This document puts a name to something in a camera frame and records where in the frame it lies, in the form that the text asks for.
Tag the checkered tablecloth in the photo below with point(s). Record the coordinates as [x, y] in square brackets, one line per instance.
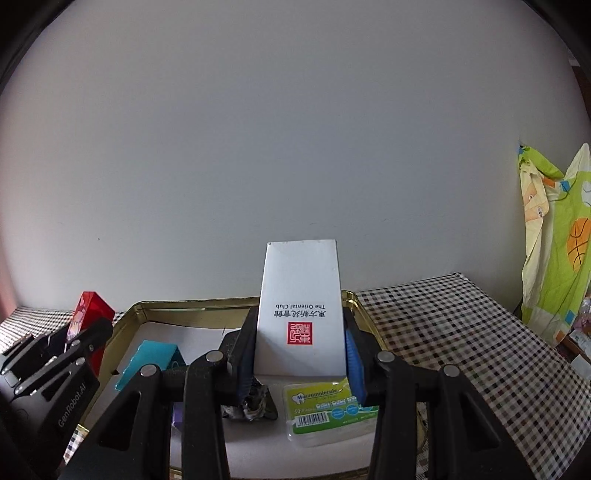
[461, 332]

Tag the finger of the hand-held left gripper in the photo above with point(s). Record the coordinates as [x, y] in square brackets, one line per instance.
[27, 355]
[92, 339]

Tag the white carton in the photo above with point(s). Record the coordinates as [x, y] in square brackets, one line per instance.
[300, 286]

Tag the green yellow printed cloth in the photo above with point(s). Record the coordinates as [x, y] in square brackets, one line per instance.
[558, 240]

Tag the pale plastic bag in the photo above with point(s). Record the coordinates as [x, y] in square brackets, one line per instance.
[581, 332]

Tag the green label clear plastic box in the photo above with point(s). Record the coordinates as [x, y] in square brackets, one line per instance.
[318, 429]

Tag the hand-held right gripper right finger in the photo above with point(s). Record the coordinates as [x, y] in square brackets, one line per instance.
[355, 369]

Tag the white paper liner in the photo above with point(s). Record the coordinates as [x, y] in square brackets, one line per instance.
[198, 337]

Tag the purple rectangular block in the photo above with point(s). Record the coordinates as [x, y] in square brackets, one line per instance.
[178, 415]

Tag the gold tin box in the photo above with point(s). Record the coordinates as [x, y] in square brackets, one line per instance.
[138, 314]

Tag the teal building brick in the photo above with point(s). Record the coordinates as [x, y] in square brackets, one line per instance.
[152, 355]

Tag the red box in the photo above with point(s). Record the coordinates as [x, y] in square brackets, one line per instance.
[94, 307]

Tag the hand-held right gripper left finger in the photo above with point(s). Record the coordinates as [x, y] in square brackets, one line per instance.
[244, 369]

